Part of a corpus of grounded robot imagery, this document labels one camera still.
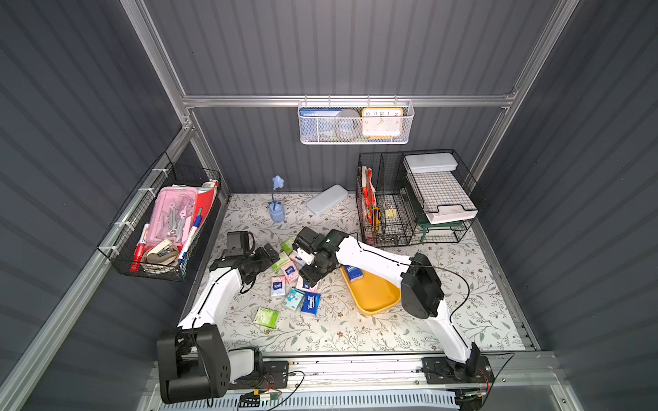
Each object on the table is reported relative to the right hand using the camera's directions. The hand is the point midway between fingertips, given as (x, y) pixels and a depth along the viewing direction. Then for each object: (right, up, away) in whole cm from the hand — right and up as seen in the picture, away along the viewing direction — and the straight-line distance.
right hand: (315, 272), depth 87 cm
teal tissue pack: (-8, -9, -1) cm, 12 cm away
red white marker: (-44, +10, -22) cm, 50 cm away
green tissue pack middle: (-13, +3, +9) cm, 16 cm away
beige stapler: (-37, +10, -23) cm, 45 cm away
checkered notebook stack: (+46, +27, +5) cm, 53 cm away
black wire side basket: (-45, +12, -27) cm, 54 cm away
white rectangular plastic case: (+3, +28, +29) cm, 41 cm away
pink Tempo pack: (-10, -1, +5) cm, 11 cm away
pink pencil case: (-40, +19, -15) cm, 47 cm away
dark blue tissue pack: (-1, -10, -3) cm, 10 cm away
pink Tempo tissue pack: (-13, -5, +2) cm, 15 cm away
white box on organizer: (+45, +41, +13) cm, 62 cm away
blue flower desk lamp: (-18, +21, +18) cm, 33 cm away
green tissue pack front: (-16, -14, -5) cm, 22 cm away
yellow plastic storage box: (+20, -8, +1) cm, 22 cm away
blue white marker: (-32, +18, -16) cm, 40 cm away
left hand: (-16, +4, 0) cm, 17 cm away
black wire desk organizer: (+39, +27, +22) cm, 52 cm away
